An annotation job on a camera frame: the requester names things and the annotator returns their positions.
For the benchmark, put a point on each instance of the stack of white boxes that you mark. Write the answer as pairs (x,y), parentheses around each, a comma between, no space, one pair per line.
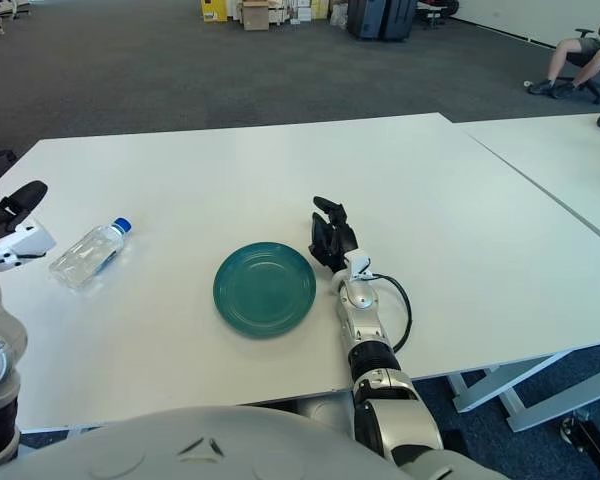
(300,11)

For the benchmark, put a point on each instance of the black office chair under person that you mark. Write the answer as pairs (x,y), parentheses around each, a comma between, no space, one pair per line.
(597,90)

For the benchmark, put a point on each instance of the green round plate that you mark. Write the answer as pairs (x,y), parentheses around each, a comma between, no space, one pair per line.
(265,290)

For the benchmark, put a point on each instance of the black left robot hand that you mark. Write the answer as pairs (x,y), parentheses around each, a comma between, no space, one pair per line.
(22,197)

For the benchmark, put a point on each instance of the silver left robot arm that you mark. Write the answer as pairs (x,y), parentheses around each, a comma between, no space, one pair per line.
(0,390)

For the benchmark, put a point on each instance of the seated person in shorts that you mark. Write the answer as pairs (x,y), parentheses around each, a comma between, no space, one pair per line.
(562,55)

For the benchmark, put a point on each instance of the black stand with caster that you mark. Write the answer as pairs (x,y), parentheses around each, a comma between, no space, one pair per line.
(590,442)

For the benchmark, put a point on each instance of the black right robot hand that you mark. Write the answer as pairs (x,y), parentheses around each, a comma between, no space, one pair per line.
(335,242)

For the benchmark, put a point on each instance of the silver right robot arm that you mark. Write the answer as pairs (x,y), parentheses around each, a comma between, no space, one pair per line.
(375,360)

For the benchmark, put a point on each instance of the grey robot torso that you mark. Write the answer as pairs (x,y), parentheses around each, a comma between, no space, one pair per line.
(205,450)

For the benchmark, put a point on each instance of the brown cardboard box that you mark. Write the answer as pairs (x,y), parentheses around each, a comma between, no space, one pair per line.
(256,16)

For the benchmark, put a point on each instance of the clear bottle with blue cap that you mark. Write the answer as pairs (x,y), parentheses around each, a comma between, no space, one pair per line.
(85,255)

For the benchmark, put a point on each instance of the white table leg frame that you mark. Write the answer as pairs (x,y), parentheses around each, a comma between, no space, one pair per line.
(482,395)

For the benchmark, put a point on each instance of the clear plastic bag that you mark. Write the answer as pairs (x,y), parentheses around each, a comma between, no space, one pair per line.
(339,16)

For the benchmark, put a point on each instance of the yellow box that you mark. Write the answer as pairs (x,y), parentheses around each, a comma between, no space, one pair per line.
(214,10)

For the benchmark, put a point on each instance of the black and white floor stand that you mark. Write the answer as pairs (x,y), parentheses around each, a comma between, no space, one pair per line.
(15,7)

